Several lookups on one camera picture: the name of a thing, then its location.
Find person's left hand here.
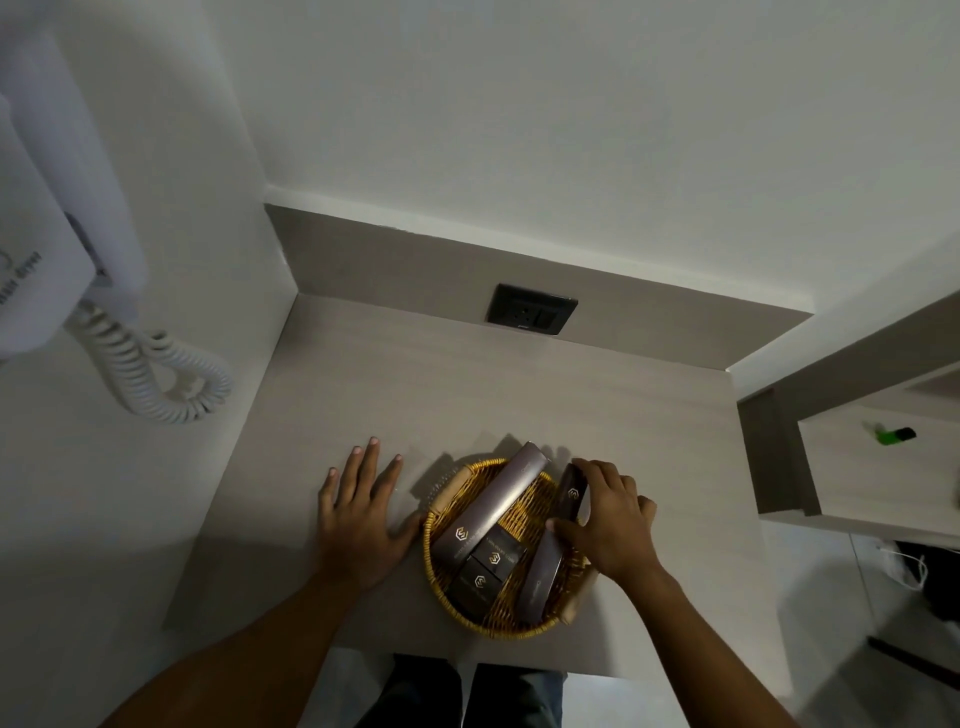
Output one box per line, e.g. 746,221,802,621
318,437,425,594

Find person's right hand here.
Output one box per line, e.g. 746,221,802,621
545,459,666,588

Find slim dark amenity box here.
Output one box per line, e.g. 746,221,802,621
555,462,591,526

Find person's left forearm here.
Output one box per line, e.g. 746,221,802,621
101,570,376,728

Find person's right forearm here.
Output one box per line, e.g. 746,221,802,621
603,564,800,728

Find long grey amenity box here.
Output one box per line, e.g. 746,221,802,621
520,525,575,628
430,441,554,558

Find light wooden comb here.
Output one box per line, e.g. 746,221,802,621
429,468,474,514

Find round wicker basket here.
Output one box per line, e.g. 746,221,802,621
421,457,595,641

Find small dark amenity box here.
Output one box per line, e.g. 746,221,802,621
450,556,505,624
468,528,528,580

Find person's dark trousers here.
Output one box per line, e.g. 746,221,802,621
356,654,567,728

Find grey wooden shelf unit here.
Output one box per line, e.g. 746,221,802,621
736,288,960,543

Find black bag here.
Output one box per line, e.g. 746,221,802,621
894,540,960,624

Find black wall socket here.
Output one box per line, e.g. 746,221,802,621
486,283,579,335

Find white coiled cord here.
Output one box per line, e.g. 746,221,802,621
63,300,235,426

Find white cable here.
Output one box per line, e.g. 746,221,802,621
879,546,931,592

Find white wall hair dryer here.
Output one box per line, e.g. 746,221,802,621
0,30,147,363

